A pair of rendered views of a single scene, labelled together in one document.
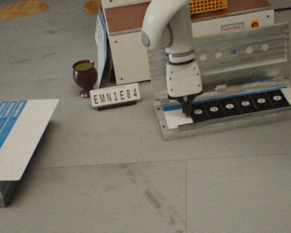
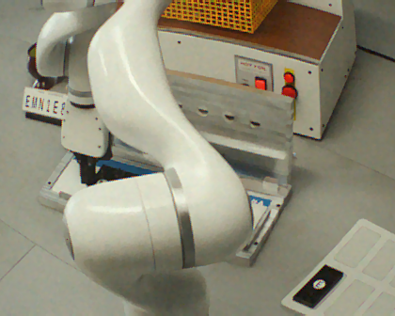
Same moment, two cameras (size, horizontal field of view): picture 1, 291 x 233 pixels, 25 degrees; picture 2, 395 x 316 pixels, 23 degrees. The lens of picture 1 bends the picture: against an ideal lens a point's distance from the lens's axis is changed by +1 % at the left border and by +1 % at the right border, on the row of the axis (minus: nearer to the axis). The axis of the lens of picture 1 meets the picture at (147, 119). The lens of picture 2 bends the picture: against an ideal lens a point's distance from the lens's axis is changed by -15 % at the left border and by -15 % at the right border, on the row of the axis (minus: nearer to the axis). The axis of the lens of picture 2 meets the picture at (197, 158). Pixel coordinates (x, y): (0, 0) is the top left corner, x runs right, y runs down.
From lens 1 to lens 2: 1.17 m
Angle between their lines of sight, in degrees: 25
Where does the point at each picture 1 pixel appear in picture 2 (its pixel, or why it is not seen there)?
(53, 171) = not seen: outside the picture
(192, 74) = (92, 127)
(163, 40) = (52, 68)
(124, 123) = (29, 151)
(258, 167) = (94, 303)
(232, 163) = (73, 279)
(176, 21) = (79, 45)
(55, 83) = not seen: hidden behind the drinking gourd
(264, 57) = (251, 138)
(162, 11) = (46, 35)
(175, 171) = (12, 250)
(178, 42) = (76, 75)
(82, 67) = not seen: hidden behind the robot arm
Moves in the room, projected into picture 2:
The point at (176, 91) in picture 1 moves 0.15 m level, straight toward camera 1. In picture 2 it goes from (69, 141) to (27, 187)
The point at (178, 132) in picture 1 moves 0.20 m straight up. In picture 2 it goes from (55, 202) to (42, 119)
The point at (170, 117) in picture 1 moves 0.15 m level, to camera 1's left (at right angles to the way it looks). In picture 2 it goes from (71, 173) to (19, 152)
